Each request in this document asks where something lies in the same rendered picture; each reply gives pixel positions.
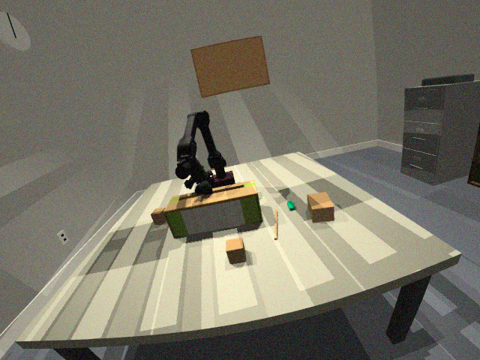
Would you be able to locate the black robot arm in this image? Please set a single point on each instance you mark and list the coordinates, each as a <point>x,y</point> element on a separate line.
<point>187,146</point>

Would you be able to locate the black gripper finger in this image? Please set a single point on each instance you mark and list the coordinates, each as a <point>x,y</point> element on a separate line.
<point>208,191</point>
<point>212,182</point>

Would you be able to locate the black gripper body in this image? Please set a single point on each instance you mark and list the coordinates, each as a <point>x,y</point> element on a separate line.
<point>201,176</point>

